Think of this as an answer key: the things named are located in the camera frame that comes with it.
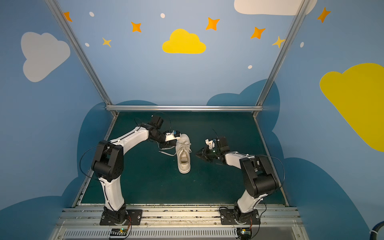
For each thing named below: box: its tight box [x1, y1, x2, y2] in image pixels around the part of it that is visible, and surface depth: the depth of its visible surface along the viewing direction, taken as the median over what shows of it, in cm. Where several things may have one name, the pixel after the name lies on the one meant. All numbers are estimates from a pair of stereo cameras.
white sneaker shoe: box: [175, 133, 192, 174], surface depth 92 cm
